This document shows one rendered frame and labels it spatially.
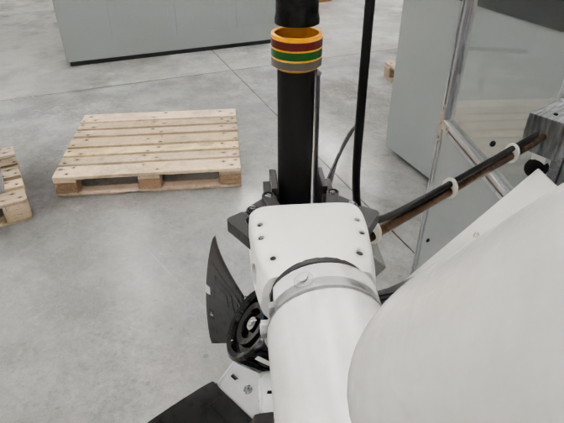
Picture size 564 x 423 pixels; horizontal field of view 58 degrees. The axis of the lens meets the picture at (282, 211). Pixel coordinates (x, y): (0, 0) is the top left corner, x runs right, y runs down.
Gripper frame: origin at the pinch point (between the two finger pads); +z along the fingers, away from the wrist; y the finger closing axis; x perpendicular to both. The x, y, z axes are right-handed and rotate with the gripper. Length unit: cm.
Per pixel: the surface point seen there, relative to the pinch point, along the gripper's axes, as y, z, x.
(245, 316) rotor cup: -6.0, 11.4, -29.4
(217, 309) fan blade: -12, 30, -47
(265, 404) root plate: -3.9, -2.0, -32.1
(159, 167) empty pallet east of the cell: -60, 253, -138
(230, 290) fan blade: -8.7, 25.3, -37.0
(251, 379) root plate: -5.6, 6.8, -38.2
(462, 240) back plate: 32.3, 24.4, -27.6
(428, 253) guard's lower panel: 70, 116, -108
